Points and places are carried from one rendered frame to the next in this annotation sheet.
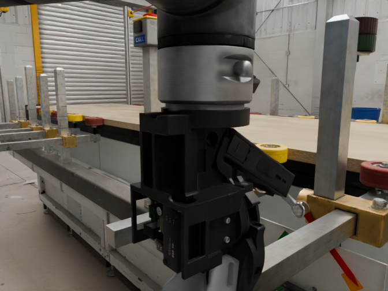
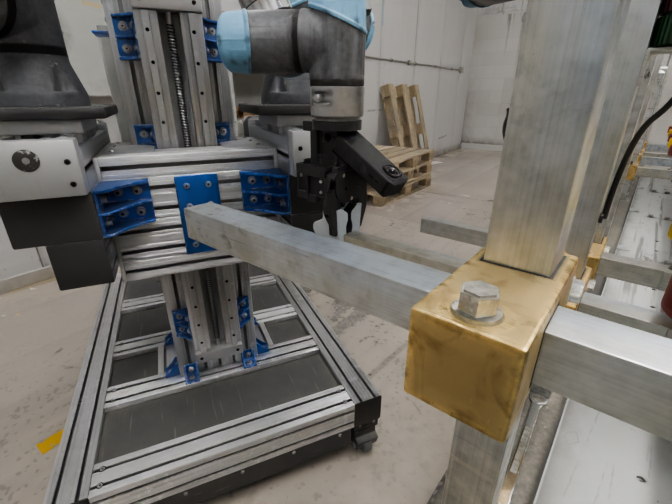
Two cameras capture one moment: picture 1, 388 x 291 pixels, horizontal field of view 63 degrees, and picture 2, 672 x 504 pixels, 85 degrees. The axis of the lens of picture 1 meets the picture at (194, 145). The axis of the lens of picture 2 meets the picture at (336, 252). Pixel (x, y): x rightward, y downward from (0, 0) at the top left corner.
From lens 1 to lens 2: 0.58 m
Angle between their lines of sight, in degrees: 77
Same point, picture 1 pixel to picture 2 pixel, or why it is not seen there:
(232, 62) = (317, 94)
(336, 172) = not seen: hidden behind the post
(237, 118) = (319, 125)
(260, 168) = (355, 164)
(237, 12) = (315, 68)
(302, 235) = (434, 255)
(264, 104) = not seen: outside the picture
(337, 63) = not seen: hidden behind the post
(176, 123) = (306, 125)
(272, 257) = (386, 244)
